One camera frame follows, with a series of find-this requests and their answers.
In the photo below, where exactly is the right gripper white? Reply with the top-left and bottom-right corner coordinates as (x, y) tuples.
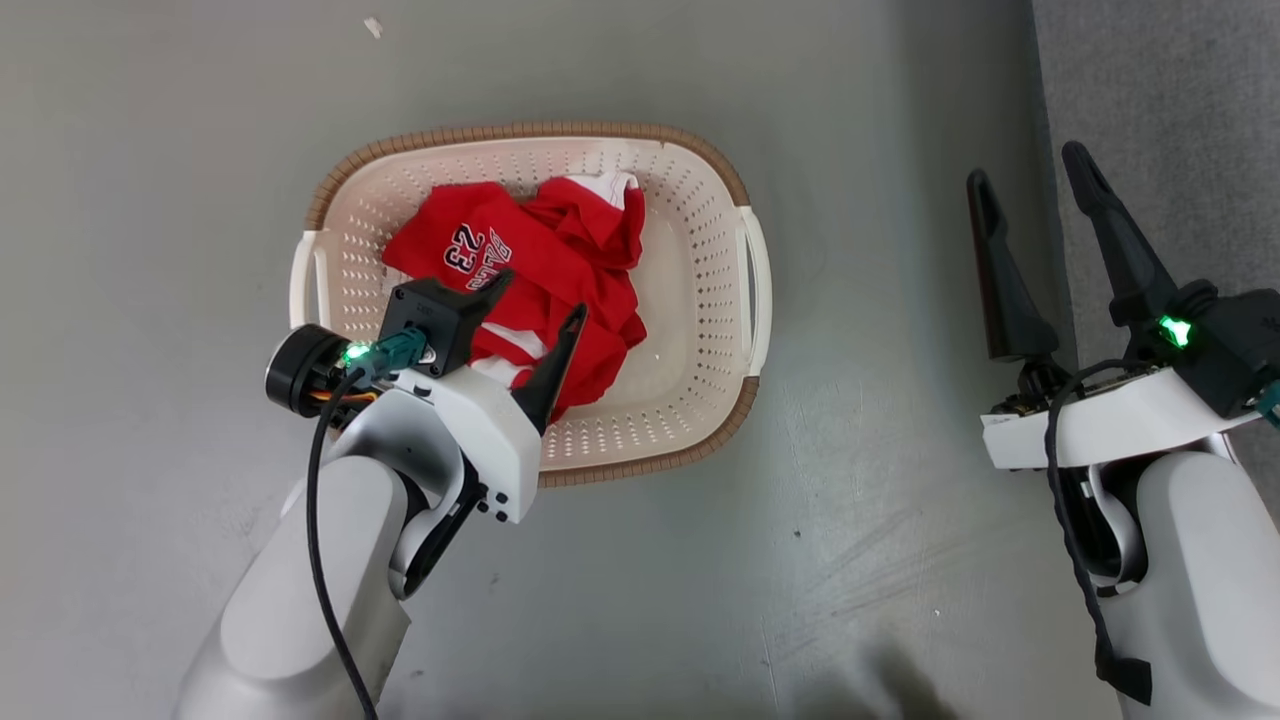
(966, 140), (1266, 471)

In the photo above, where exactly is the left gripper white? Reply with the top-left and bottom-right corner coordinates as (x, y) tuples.
(265, 268), (589, 525)

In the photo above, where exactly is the red sports jersey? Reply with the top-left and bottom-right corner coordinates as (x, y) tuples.
(382, 172), (649, 423)

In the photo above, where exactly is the grey fabric sofa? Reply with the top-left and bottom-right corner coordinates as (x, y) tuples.
(1030, 0), (1280, 373)

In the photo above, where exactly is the cream perforated laundry basket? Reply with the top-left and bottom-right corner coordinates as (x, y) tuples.
(289, 121), (773, 489)

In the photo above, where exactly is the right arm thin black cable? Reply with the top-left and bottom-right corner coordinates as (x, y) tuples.
(1043, 360), (1154, 707)

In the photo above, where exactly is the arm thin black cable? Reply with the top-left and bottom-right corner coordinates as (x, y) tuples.
(305, 330), (431, 720)
(1043, 360), (1154, 707)

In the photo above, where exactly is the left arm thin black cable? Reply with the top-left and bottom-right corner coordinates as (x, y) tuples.
(305, 330), (431, 720)

